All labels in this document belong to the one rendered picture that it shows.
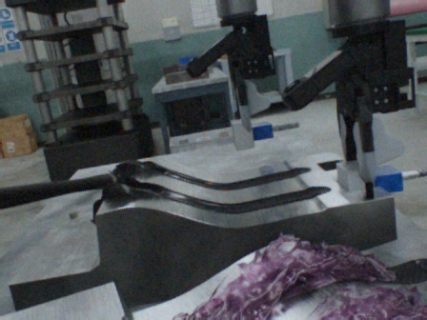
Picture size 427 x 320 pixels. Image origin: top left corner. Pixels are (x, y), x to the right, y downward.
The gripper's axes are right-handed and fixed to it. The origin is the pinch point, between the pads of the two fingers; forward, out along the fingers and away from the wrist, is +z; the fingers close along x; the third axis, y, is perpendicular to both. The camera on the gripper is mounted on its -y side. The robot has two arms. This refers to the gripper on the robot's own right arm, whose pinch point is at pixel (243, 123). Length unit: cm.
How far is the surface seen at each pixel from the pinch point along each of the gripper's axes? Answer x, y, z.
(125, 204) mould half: -34.9, -19.2, 1.4
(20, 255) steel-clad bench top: -11.4, -44.3, 14.9
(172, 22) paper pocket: 619, -25, -53
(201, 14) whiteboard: 620, 18, -57
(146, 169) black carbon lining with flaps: -20.1, -17.8, 0.9
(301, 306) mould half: -57, -2, 6
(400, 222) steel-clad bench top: -24.6, 19.6, 15.0
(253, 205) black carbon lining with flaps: -28.0, -2.8, 6.9
